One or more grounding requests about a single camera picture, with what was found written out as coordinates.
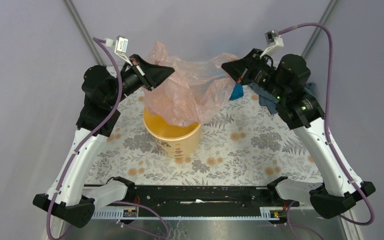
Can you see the blue folded cloth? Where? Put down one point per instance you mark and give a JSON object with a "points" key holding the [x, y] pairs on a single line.
{"points": [[237, 93]]}

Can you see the yellow plastic trash bin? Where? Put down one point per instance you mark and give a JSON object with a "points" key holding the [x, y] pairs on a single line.
{"points": [[175, 141]]}

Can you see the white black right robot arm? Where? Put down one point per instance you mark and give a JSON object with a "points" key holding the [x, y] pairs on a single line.
{"points": [[341, 188]]}

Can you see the grey crumpled shirt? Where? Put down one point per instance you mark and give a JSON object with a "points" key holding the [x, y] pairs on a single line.
{"points": [[269, 101]]}

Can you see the pink plastic trash bag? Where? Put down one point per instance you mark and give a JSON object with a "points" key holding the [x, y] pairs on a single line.
{"points": [[194, 93]]}

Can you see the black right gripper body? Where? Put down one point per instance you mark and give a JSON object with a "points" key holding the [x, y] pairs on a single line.
{"points": [[262, 74]]}

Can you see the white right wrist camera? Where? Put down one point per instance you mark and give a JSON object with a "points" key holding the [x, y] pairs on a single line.
{"points": [[274, 43]]}

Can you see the aluminium frame profile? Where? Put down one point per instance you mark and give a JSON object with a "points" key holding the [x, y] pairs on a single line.
{"points": [[87, 39]]}

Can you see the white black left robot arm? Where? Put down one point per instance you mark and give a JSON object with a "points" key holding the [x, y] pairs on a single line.
{"points": [[66, 199]]}

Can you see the floral patterned table mat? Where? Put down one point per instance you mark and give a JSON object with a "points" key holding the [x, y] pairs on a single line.
{"points": [[243, 145]]}

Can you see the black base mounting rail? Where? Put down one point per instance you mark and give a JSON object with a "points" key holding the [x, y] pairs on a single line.
{"points": [[226, 202]]}

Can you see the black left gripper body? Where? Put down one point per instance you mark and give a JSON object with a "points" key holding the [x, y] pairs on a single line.
{"points": [[130, 81]]}

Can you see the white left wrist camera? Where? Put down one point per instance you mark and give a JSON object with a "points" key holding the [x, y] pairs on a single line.
{"points": [[120, 45]]}

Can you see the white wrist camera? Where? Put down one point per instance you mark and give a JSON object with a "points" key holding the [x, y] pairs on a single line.
{"points": [[274, 43], [120, 45]]}

